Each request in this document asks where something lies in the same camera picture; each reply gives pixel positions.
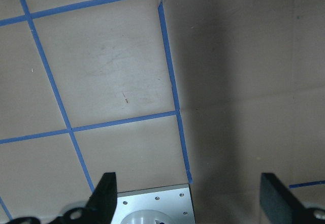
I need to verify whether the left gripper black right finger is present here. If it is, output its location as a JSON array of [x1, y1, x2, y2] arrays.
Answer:
[[259, 173, 324, 224]]

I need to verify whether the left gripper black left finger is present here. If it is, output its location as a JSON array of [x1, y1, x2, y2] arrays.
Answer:
[[6, 172, 118, 224]]

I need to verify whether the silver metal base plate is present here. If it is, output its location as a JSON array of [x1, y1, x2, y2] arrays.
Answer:
[[111, 184, 196, 224]]

